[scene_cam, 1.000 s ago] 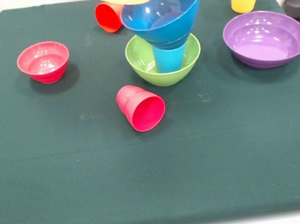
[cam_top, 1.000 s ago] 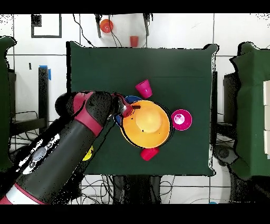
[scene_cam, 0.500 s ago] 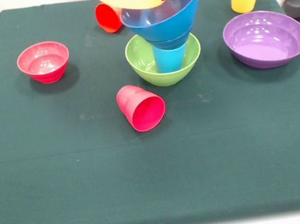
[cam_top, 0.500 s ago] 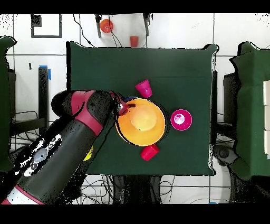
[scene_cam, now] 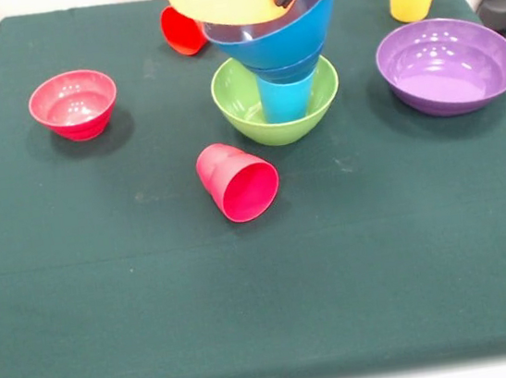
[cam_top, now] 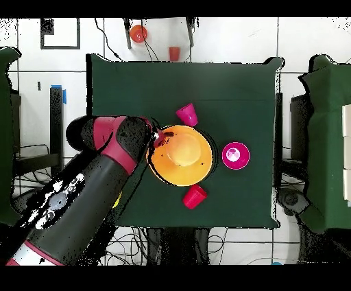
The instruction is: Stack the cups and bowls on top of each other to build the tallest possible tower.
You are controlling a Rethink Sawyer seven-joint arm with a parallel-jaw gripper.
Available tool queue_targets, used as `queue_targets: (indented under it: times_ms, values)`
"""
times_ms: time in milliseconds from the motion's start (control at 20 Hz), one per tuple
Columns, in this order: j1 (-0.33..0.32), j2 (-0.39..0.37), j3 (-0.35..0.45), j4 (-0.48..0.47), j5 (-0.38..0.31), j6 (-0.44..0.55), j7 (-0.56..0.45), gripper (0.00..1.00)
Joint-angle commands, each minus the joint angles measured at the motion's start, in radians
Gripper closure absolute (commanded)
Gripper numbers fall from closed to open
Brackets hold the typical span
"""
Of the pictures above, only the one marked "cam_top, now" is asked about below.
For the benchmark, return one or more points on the small orange bowl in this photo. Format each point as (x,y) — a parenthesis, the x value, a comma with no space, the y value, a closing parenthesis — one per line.
(138,33)

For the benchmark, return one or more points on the large orange bowl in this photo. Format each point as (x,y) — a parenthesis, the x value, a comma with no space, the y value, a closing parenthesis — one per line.
(181,162)

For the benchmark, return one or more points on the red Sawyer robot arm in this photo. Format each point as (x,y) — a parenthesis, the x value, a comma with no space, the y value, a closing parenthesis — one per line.
(90,192)

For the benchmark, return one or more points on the orange-red cup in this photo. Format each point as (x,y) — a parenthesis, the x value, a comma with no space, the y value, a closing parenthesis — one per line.
(174,53)

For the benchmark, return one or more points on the black metal table frame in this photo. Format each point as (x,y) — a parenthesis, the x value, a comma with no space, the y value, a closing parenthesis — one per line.
(56,123)
(279,123)

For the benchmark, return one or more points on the black square frame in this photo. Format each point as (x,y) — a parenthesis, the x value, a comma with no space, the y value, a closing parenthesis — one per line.
(46,27)

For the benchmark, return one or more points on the yellow cup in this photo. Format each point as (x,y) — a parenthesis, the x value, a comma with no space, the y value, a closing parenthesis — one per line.
(118,201)

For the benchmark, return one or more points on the small crimson bowl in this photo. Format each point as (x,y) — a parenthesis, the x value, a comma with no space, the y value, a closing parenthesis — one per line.
(241,160)

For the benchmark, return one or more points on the green cloth covered table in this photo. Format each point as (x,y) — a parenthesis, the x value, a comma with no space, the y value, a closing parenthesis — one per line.
(329,137)
(5,137)

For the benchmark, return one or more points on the blue tape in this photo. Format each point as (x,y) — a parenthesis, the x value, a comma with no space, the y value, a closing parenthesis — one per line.
(64,96)

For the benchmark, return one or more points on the dark green tablecloth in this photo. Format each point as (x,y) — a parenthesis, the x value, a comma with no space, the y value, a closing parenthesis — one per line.
(164,82)

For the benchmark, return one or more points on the short crimson cup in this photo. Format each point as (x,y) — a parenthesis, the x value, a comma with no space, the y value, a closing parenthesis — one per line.
(187,115)

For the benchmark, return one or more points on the tall red cup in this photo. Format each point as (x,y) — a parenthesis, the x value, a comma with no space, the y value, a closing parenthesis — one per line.
(194,197)

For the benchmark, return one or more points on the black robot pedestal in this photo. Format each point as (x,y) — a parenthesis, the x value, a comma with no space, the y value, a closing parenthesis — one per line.
(178,247)

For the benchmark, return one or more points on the white boxes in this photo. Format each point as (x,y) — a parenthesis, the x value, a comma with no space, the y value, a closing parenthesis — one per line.
(347,123)

